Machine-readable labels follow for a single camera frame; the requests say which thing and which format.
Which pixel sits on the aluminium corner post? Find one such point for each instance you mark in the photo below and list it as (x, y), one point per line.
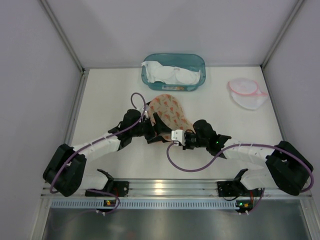
(61, 33)
(293, 13)

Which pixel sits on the right aluminium corner post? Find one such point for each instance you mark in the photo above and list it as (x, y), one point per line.
(293, 13)

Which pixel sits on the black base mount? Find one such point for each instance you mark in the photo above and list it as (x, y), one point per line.
(115, 187)
(235, 189)

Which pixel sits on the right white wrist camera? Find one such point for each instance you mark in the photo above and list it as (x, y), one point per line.
(178, 137)

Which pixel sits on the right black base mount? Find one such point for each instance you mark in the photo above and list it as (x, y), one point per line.
(235, 189)

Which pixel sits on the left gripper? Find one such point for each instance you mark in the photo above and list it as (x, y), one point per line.
(152, 129)

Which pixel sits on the floral pink laundry bag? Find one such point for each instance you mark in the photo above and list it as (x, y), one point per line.
(166, 115)

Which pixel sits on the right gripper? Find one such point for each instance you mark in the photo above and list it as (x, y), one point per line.
(187, 139)

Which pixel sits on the aluminium front rail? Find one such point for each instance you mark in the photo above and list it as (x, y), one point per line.
(181, 188)

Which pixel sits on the small white mesh laundry bag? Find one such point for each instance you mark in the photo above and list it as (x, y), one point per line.
(246, 93)

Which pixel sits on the left aluminium corner post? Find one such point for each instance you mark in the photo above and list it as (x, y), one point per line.
(61, 33)

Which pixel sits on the teal plastic bin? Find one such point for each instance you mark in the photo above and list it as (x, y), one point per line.
(184, 60)

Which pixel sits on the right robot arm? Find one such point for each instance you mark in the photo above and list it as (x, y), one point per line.
(280, 166)

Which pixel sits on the perforated cable duct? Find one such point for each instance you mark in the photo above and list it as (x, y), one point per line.
(158, 204)

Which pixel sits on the white bra in bin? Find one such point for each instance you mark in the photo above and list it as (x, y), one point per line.
(170, 75)

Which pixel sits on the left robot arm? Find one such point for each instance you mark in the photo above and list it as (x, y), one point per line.
(66, 169)

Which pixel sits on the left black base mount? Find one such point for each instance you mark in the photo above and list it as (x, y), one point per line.
(115, 187)

